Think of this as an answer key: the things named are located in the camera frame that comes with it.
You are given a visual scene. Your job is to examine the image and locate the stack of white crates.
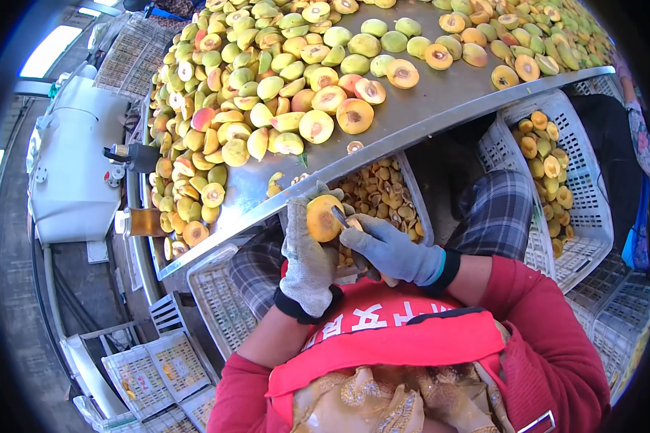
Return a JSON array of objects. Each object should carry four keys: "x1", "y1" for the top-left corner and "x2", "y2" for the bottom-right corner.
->
[{"x1": 562, "y1": 252, "x2": 650, "y2": 404}]

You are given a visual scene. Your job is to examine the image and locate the heap of pitted peaches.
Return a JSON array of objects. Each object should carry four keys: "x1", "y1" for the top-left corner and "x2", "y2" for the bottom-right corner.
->
[{"x1": 511, "y1": 110, "x2": 575, "y2": 260}]

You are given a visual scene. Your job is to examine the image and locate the white crate with fruit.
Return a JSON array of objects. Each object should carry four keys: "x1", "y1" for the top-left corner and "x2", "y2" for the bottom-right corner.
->
[{"x1": 476, "y1": 89, "x2": 616, "y2": 294}]

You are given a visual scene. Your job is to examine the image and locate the black wrist band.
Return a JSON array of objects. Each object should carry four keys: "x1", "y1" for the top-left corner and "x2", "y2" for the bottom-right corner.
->
[
  {"x1": 421, "y1": 247, "x2": 462, "y2": 297},
  {"x1": 273, "y1": 284, "x2": 345, "y2": 325}
]

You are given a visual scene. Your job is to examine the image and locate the white machine housing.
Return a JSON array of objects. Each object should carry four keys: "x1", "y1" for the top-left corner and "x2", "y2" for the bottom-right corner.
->
[{"x1": 26, "y1": 64, "x2": 132, "y2": 245}]

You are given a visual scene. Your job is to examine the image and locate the row of mesh trays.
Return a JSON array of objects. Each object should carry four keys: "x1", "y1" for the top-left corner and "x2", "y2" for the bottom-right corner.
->
[{"x1": 93, "y1": 13, "x2": 177, "y2": 102}]

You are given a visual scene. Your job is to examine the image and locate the metal pitting knife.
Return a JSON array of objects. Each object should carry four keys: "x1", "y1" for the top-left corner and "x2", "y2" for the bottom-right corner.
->
[{"x1": 331, "y1": 206, "x2": 399, "y2": 289}]

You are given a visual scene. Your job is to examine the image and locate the stack of white trays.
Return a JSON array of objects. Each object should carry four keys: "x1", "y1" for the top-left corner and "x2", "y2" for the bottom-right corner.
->
[{"x1": 73, "y1": 329, "x2": 221, "y2": 433}]

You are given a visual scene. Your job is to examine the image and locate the person's body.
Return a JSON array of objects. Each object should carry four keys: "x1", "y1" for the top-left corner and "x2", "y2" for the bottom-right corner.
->
[{"x1": 206, "y1": 273, "x2": 613, "y2": 433}]

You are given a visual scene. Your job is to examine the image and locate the yellow peach half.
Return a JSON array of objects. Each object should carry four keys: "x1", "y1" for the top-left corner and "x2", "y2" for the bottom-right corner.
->
[{"x1": 306, "y1": 194, "x2": 348, "y2": 244}]

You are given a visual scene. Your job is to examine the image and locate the empty white plastic crate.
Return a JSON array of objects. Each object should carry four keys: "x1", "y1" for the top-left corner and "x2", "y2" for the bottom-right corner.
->
[{"x1": 186, "y1": 243, "x2": 262, "y2": 362}]

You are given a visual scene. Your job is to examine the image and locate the person's right thumb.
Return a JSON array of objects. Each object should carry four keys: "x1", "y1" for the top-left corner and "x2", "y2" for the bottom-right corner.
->
[{"x1": 338, "y1": 228, "x2": 372, "y2": 256}]

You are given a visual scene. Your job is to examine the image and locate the amber drink bottle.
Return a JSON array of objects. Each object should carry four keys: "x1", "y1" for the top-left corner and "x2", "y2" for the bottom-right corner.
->
[{"x1": 114, "y1": 208, "x2": 168, "y2": 239}]

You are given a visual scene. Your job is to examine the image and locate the bright window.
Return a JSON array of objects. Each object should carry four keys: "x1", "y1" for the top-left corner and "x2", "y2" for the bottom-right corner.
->
[{"x1": 18, "y1": 24, "x2": 83, "y2": 80}]

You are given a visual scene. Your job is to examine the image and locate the person's right hand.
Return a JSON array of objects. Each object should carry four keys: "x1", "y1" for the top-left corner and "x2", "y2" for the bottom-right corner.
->
[{"x1": 338, "y1": 213, "x2": 447, "y2": 288}]

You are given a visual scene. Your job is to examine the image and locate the person's left hand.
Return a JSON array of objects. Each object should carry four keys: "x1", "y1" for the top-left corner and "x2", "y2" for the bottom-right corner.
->
[{"x1": 279, "y1": 181, "x2": 356, "y2": 319}]

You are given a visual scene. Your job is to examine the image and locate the person's left fingers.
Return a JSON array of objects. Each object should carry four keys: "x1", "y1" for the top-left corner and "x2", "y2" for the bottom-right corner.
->
[{"x1": 287, "y1": 181, "x2": 356, "y2": 217}]

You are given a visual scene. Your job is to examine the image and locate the person's legs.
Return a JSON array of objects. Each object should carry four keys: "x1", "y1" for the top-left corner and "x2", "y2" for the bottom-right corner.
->
[{"x1": 227, "y1": 170, "x2": 535, "y2": 321}]

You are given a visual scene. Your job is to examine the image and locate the white slatted chair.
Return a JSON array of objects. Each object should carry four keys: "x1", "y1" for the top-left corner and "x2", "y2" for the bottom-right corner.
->
[{"x1": 148, "y1": 290, "x2": 198, "y2": 337}]

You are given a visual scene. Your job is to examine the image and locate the pile of cut peaches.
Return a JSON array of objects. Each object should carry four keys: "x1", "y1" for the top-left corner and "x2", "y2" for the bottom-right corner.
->
[{"x1": 147, "y1": 0, "x2": 616, "y2": 262}]

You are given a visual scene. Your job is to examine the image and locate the heap of peach pits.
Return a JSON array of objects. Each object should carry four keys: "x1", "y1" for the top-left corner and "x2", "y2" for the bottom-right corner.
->
[{"x1": 333, "y1": 157, "x2": 426, "y2": 267}]

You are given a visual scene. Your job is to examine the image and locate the white crate with pits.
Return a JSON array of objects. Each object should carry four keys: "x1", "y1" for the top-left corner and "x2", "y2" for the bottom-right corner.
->
[{"x1": 279, "y1": 151, "x2": 435, "y2": 285}]

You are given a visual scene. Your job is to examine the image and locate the person's right index finger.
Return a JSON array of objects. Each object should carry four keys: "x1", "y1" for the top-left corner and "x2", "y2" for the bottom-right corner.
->
[{"x1": 348, "y1": 213, "x2": 385, "y2": 233}]

